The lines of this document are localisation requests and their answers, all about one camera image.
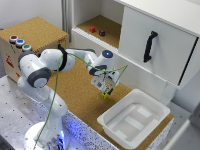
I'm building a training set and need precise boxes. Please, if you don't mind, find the white sliding door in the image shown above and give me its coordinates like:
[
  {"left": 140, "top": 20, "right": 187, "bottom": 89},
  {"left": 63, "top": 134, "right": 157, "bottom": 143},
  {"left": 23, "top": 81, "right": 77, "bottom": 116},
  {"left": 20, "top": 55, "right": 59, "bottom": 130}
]
[{"left": 117, "top": 5, "right": 199, "bottom": 87}]

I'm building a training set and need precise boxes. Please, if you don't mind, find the wooden drawer box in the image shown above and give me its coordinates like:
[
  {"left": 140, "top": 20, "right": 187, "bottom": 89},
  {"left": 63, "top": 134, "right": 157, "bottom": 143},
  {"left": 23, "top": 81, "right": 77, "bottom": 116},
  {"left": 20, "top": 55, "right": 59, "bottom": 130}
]
[{"left": 0, "top": 16, "right": 71, "bottom": 83}]

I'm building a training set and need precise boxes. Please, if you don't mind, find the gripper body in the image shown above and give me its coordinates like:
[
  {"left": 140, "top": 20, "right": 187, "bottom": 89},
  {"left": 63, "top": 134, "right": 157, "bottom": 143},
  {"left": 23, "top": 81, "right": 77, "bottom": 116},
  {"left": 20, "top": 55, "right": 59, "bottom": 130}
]
[{"left": 91, "top": 69, "right": 121, "bottom": 92}]

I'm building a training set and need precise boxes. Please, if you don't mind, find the yellow block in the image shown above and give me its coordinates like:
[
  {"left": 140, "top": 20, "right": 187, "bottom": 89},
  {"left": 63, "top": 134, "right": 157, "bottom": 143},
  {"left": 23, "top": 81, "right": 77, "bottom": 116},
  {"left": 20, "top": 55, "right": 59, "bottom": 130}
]
[{"left": 101, "top": 92, "right": 109, "bottom": 100}]

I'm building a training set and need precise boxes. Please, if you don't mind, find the purple block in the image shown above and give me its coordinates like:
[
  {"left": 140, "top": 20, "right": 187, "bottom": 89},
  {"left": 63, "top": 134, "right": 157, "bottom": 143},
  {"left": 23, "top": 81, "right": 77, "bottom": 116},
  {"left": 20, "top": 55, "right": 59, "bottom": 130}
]
[{"left": 98, "top": 29, "right": 106, "bottom": 37}]

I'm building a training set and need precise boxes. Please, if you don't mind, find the white plastic box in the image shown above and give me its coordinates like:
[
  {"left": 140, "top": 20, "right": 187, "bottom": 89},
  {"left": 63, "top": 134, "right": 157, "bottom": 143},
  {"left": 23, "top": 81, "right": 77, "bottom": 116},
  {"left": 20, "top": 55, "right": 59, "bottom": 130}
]
[{"left": 96, "top": 88, "right": 171, "bottom": 150}]

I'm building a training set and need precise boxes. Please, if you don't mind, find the green cable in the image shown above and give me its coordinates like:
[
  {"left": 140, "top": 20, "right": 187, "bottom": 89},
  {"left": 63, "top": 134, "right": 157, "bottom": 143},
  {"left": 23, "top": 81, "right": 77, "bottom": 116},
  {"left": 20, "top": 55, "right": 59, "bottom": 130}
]
[{"left": 33, "top": 54, "right": 129, "bottom": 144}]

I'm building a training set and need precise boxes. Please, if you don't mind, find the black door handle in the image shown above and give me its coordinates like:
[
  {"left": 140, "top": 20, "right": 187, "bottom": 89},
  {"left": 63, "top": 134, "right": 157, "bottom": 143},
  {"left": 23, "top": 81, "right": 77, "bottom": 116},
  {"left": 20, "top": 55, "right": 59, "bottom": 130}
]
[{"left": 143, "top": 30, "right": 159, "bottom": 64}]

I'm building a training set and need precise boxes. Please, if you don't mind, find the red button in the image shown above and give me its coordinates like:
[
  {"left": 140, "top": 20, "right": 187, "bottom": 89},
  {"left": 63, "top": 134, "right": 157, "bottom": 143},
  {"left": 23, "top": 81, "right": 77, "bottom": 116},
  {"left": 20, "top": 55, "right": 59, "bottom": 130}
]
[{"left": 9, "top": 34, "right": 19, "bottom": 44}]

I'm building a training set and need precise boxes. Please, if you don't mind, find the green button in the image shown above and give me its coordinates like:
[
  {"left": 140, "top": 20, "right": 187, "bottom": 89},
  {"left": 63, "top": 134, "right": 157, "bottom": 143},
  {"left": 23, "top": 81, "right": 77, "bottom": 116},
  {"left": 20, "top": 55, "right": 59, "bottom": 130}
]
[{"left": 21, "top": 43, "right": 33, "bottom": 53}]

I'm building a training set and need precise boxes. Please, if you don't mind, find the pink block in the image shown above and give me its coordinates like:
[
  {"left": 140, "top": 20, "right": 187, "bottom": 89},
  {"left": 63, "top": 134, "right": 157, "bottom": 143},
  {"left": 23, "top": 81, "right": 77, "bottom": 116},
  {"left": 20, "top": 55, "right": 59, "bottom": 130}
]
[{"left": 89, "top": 26, "right": 97, "bottom": 34}]

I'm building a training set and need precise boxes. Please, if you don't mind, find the white cabinet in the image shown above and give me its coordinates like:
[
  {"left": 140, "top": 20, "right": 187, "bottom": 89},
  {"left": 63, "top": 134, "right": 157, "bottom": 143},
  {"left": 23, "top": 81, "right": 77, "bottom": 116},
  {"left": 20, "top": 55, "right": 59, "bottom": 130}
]
[{"left": 70, "top": 0, "right": 200, "bottom": 107}]

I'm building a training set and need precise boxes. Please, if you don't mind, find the blue button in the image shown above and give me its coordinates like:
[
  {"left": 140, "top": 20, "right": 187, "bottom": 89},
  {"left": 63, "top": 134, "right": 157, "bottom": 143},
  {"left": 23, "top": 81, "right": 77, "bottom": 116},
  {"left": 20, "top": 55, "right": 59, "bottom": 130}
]
[{"left": 15, "top": 38, "right": 26, "bottom": 48}]

